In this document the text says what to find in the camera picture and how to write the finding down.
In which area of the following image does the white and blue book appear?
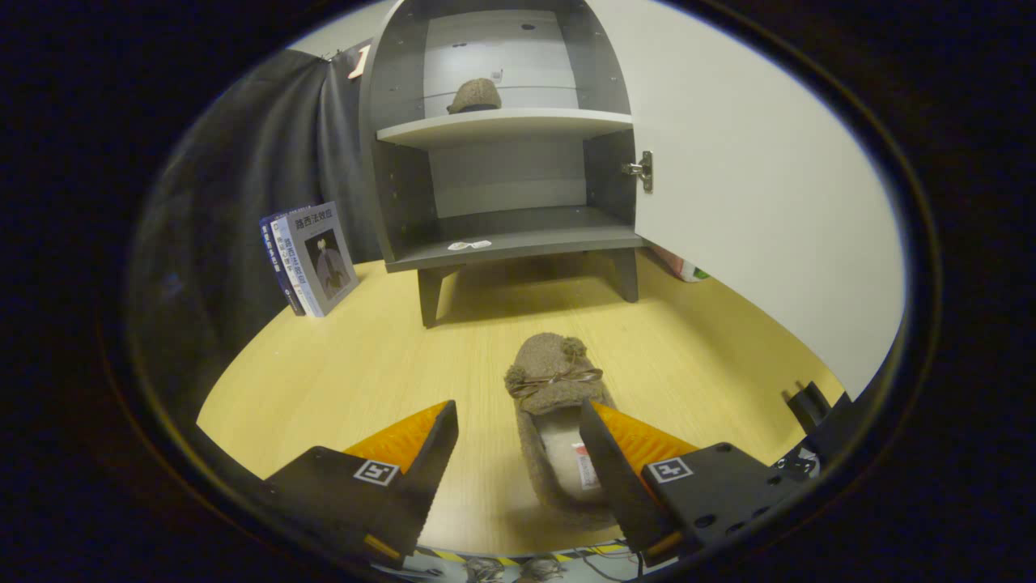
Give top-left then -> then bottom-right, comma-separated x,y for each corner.
271,209 -> 325,318

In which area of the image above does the black bracket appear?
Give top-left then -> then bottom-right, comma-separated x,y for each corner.
781,381 -> 834,436

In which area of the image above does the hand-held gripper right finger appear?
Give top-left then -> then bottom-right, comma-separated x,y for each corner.
579,399 -> 798,569

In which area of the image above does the grey book with portrait cover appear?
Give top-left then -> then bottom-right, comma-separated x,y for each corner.
285,201 -> 361,318

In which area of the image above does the white shoe cabinet door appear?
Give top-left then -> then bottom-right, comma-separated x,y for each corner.
584,0 -> 907,401

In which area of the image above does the black backdrop cloth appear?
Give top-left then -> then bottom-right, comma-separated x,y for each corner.
129,45 -> 381,454

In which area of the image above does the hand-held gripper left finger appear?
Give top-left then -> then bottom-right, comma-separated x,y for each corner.
261,399 -> 460,568

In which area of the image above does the metal door hinge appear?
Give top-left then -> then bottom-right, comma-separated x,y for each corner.
621,150 -> 654,194

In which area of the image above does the watermelon slice toy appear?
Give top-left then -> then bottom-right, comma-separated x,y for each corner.
652,243 -> 711,283

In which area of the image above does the yellow black hazard tape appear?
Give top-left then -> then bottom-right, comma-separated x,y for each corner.
415,543 -> 631,568

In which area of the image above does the brown fluffy slipper shoe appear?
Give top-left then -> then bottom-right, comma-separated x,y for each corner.
503,332 -> 626,533
446,78 -> 503,115

